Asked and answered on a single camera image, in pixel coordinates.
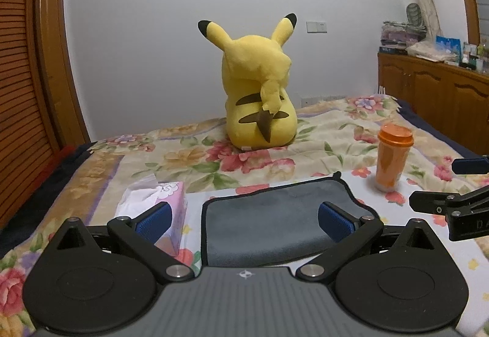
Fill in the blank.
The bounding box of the dark blue mattress edge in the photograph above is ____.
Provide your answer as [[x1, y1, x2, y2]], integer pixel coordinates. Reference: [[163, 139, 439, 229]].
[[394, 99, 489, 160]]

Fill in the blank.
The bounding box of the blue and white package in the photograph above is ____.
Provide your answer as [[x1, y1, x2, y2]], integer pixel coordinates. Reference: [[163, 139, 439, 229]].
[[435, 35, 462, 64]]

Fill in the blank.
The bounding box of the brown wooden louvered wardrobe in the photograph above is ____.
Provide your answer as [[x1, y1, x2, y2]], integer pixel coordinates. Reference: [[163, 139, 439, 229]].
[[1, 0, 60, 225]]

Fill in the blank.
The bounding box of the floral bed sheet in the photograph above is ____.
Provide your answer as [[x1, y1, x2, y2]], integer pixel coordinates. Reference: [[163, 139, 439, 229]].
[[1, 94, 488, 336]]

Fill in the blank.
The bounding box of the stack of clutter on cabinet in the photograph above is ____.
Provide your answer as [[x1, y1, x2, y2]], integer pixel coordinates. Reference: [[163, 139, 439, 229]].
[[379, 20, 427, 54]]

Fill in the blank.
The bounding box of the purple and grey microfiber towel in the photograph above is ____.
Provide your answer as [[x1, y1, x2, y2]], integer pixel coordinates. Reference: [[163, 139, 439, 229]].
[[201, 172, 379, 267]]

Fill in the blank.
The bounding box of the white fruit print cloth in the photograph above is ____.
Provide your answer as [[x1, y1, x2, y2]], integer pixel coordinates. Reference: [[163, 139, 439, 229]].
[[176, 171, 489, 336]]

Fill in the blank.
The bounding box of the brown wooden sideboard cabinet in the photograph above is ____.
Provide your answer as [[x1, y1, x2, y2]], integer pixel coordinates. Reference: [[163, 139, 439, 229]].
[[378, 53, 488, 155]]

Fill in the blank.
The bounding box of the orange plastic cup with lid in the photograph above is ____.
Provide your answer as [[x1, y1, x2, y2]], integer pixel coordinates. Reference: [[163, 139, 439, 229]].
[[375, 123, 414, 192]]

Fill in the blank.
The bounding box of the white wall switch plate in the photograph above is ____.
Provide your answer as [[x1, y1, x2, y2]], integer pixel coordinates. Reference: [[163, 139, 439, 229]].
[[306, 21, 327, 33]]

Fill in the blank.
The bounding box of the yellow Pikachu plush toy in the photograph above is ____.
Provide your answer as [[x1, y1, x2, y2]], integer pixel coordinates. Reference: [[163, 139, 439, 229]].
[[198, 13, 298, 151]]

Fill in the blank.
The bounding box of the pink tissue box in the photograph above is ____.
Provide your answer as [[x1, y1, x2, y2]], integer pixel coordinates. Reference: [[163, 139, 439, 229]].
[[114, 175, 187, 257]]

